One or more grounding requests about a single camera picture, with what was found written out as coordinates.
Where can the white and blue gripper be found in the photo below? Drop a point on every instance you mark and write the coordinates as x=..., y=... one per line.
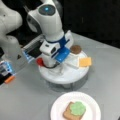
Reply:
x=55, y=49

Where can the green lettuce piece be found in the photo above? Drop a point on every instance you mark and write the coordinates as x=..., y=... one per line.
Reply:
x=77, y=108

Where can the toast bread slice front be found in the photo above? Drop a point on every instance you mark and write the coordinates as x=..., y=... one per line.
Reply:
x=68, y=115

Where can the red tomato slice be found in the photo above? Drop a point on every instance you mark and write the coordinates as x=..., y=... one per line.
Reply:
x=40, y=62

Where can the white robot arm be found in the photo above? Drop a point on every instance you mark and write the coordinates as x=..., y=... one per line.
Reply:
x=46, y=19

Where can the black device with blue light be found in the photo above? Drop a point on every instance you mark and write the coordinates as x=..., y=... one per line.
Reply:
x=31, y=50

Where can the brown round meat patty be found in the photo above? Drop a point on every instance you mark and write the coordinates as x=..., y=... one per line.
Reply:
x=75, y=49

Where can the white divided round tray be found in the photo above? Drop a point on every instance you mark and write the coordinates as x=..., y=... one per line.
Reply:
x=68, y=72

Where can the yellow cheese slice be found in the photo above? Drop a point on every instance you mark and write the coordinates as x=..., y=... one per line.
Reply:
x=84, y=62

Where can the orange small block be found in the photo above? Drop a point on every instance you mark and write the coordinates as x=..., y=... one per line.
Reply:
x=8, y=80

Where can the white paper plate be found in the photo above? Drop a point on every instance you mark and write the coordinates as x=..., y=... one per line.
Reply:
x=92, y=108

